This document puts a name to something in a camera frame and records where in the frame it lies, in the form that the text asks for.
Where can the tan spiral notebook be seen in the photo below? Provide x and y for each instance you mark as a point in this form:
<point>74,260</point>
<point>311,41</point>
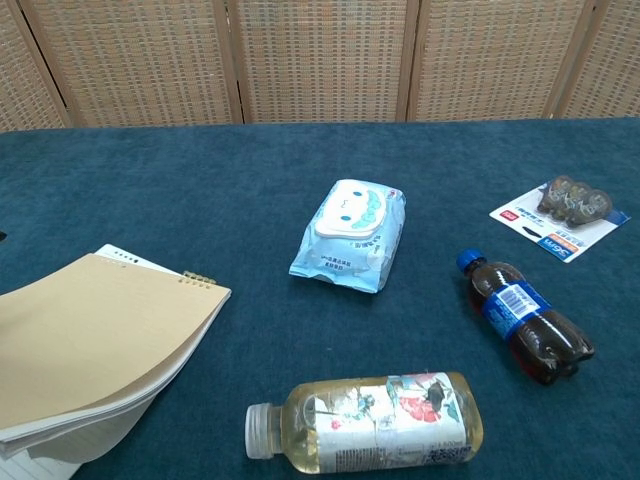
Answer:
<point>90,340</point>

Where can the teal velvet tablecloth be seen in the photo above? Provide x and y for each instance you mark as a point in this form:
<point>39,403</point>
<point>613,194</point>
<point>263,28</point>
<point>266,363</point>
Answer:
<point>300,340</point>

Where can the light blue wet wipes pack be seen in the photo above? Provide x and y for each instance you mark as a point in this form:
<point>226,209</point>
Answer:
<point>345,235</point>

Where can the woven wooden folding screen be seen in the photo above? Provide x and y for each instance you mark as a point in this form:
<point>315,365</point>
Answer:
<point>320,60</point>

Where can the floral label tea bottle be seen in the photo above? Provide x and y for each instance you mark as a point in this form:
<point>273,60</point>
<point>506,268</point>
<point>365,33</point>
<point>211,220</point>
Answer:
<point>370,425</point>

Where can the blue label cola bottle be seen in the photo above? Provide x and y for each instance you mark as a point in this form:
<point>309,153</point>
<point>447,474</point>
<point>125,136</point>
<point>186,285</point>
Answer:
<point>520,310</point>

